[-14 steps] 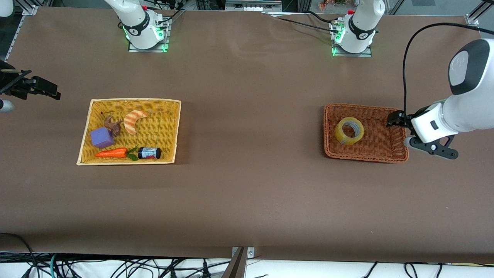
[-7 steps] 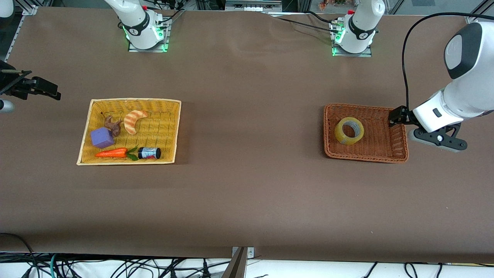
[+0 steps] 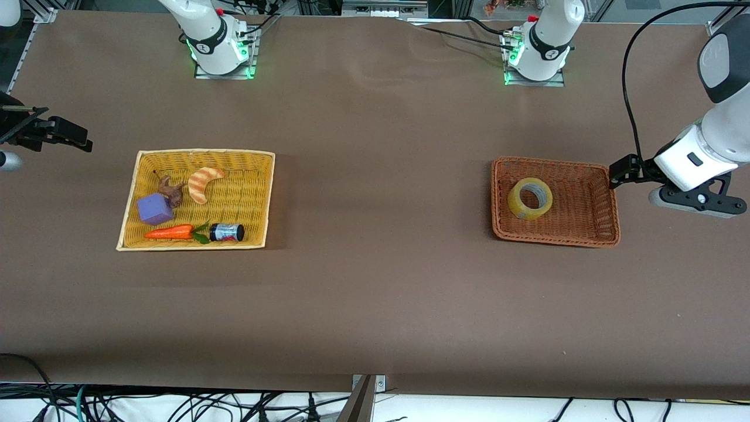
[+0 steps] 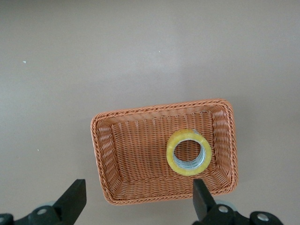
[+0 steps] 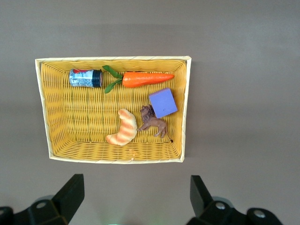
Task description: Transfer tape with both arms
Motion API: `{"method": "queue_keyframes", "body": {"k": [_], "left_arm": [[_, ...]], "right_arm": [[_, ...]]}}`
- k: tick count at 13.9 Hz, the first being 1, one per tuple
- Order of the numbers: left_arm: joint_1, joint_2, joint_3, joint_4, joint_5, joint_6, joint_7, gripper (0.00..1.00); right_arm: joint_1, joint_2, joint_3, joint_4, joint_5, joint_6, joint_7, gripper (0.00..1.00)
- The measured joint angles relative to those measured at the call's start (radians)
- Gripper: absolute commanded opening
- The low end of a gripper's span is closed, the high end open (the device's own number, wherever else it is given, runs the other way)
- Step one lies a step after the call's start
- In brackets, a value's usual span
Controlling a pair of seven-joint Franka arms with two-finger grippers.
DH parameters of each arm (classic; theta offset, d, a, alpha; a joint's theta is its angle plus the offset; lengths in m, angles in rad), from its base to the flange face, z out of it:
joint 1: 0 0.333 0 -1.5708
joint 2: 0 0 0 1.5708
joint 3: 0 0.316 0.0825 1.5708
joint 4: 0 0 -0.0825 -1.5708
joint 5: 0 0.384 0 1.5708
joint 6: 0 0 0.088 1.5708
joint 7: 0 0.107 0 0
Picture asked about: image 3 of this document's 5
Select yellow clear tape roll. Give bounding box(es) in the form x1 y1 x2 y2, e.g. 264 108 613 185
507 177 554 222

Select brown wicker basket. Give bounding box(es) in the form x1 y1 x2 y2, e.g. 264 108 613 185
491 156 621 249

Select purple cube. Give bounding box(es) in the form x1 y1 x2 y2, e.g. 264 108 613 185
137 193 175 226

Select brown toy animal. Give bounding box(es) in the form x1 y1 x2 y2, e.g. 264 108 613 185
154 170 187 207

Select orange toy carrot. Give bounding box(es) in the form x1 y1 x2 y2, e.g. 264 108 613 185
144 222 212 245

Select striped croissant toy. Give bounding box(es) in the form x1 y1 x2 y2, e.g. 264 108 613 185
188 167 226 205

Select small black jar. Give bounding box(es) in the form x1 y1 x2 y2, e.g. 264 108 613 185
209 223 246 243

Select yellow wicker basket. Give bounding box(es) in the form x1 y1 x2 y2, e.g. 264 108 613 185
116 149 276 251

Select grey metal equipment box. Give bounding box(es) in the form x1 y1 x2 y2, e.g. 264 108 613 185
342 0 428 17

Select dark metal profile bar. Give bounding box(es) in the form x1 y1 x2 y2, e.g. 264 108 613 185
337 375 377 422

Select aluminium side rail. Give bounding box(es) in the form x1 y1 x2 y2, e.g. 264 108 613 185
6 23 37 97

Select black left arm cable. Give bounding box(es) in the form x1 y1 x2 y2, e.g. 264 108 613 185
621 1 750 162

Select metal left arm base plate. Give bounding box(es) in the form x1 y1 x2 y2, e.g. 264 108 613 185
504 32 566 87

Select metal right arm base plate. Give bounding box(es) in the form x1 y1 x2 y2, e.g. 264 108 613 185
195 26 259 80

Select short black base cable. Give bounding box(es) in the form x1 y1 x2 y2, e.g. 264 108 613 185
466 16 513 37

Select long black base cable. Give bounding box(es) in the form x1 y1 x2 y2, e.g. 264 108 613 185
410 25 516 52

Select black right base cables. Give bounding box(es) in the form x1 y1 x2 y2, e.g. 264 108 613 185
234 0 282 37

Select black curved floor cable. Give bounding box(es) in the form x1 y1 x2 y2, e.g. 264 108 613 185
0 353 56 422

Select tangled black cable bundle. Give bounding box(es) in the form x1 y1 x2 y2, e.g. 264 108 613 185
0 384 352 422

